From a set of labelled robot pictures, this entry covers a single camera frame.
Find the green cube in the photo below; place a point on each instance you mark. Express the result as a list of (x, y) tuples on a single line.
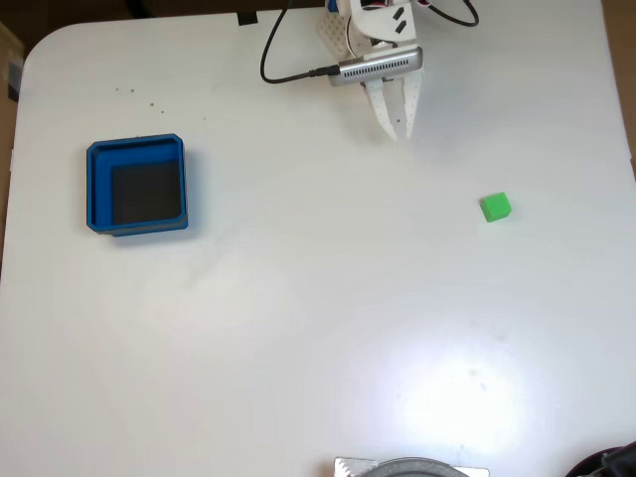
[(495, 207)]

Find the blue square box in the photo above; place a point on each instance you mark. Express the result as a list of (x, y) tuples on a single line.
[(97, 189)]

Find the blue table clamp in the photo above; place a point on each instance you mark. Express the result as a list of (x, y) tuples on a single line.
[(333, 6)]

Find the black tape piece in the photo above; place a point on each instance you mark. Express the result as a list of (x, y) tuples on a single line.
[(247, 19)]

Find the silver metal stand plate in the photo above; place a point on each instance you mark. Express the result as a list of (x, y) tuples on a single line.
[(348, 467)]

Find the grey round stand base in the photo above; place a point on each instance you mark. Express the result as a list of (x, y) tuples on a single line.
[(412, 469)]

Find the black object with red rim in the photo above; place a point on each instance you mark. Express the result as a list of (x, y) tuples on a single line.
[(611, 464)]

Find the white perforated base mount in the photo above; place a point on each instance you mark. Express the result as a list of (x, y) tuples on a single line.
[(334, 35)]

